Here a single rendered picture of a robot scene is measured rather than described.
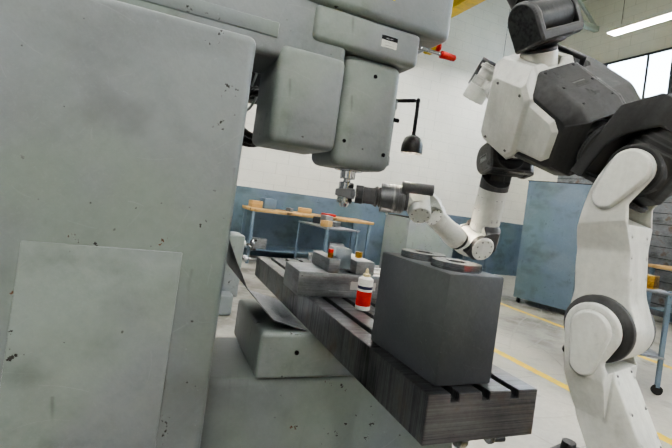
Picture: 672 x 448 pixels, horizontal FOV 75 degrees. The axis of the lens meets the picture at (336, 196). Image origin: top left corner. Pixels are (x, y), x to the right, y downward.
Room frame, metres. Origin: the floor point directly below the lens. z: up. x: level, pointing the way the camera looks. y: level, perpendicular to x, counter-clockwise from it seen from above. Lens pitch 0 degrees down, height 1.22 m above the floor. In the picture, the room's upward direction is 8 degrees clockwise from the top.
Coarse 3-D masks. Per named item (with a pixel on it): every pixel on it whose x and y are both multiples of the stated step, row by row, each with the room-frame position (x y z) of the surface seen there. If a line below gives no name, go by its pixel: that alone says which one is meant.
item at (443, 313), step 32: (384, 256) 0.91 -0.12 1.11; (416, 256) 0.85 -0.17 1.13; (384, 288) 0.89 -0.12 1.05; (416, 288) 0.79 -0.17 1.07; (448, 288) 0.72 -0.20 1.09; (480, 288) 0.74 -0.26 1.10; (384, 320) 0.88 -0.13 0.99; (416, 320) 0.78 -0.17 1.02; (448, 320) 0.72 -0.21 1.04; (480, 320) 0.75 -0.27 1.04; (416, 352) 0.77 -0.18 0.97; (448, 352) 0.72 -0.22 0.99; (480, 352) 0.75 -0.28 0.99; (448, 384) 0.73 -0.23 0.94
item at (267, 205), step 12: (252, 204) 7.27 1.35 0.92; (264, 204) 7.31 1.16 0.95; (252, 216) 6.94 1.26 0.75; (300, 216) 7.22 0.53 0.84; (312, 216) 7.30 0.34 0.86; (336, 216) 8.18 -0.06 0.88; (252, 228) 6.95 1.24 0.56; (264, 240) 7.11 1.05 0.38; (288, 252) 7.23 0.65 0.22; (300, 252) 7.38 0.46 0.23; (312, 252) 7.59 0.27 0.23; (648, 264) 6.70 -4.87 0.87; (648, 300) 6.66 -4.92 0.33
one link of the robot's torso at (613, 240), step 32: (640, 160) 0.90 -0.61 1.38; (608, 192) 0.94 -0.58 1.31; (608, 224) 0.94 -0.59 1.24; (640, 224) 1.02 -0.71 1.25; (576, 256) 1.01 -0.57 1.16; (608, 256) 0.96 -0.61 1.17; (640, 256) 0.96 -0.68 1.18; (576, 288) 1.01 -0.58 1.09; (608, 288) 0.95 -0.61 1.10; (640, 288) 0.96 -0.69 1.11; (640, 320) 0.93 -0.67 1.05; (640, 352) 0.96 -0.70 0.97
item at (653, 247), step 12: (564, 180) 9.31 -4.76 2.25; (576, 180) 9.04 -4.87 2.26; (588, 180) 8.79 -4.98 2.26; (660, 216) 7.47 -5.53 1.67; (660, 228) 7.45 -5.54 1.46; (660, 240) 7.42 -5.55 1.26; (648, 252) 7.58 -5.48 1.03; (660, 252) 7.40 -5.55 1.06; (660, 264) 7.38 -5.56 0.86; (660, 276) 7.35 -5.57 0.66; (660, 288) 7.33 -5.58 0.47; (660, 300) 7.31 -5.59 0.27; (660, 312) 7.29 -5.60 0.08
